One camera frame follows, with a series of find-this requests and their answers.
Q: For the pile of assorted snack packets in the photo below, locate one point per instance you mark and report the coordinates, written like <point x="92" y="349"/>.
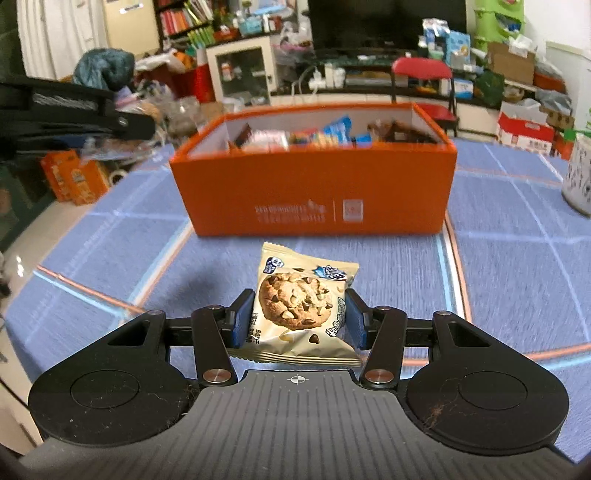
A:
<point x="318" y="136"/>

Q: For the white patterned mug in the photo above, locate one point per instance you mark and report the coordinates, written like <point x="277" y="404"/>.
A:
<point x="579" y="175"/>

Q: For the black bookshelf with books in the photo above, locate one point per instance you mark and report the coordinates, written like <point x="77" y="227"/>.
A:
<point x="175" y="21"/>

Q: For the red and white carton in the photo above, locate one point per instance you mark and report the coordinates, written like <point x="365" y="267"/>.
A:
<point x="521" y="134"/>

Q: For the cream cookie snack packet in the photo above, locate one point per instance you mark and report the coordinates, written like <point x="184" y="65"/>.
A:
<point x="295" y="300"/>

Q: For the orange paper bag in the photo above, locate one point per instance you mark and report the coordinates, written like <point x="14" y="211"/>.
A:
<point x="57" y="175"/>
<point x="90" y="184"/>

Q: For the black flat television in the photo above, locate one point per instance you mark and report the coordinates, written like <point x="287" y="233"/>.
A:
<point x="383" y="23"/>

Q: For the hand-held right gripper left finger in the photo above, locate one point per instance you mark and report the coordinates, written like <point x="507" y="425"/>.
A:
<point x="244" y="318"/>

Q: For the white power strip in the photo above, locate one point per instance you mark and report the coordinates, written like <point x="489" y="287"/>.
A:
<point x="323" y="81"/>

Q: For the red folding chair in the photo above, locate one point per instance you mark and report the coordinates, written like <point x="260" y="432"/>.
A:
<point x="422" y="67"/>

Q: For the white tape roll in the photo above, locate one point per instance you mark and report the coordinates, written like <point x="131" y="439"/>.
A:
<point x="112" y="177"/>

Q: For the beige standing air conditioner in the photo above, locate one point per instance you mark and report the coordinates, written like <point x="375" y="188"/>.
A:
<point x="129" y="27"/>

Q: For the green plastic storage rack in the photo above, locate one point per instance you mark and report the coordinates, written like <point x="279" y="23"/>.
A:
<point x="485" y="23"/>

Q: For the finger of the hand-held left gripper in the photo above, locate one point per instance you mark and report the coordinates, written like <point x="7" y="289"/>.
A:
<point x="74" y="115"/>

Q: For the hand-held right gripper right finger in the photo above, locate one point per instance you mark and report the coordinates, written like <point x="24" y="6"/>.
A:
<point x="355" y="318"/>

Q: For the brown cardboard box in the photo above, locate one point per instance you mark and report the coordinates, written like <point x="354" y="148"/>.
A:
<point x="512" y="67"/>

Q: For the white glass-door cabinet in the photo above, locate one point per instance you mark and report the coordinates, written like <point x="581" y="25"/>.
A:
<point x="212" y="69"/>

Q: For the teal down jacket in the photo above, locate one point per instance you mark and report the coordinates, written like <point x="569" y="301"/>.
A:
<point x="101" y="64"/>

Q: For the white curtain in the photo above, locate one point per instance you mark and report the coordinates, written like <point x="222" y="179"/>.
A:
<point x="60" y="32"/>

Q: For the orange cardboard box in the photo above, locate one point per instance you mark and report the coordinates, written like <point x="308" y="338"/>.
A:
<point x="277" y="184"/>

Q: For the white small fridge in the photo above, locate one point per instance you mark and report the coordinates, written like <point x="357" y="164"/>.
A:
<point x="572" y="83"/>

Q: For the black glass television stand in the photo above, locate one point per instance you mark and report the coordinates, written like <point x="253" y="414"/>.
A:
<point x="360" y="69"/>

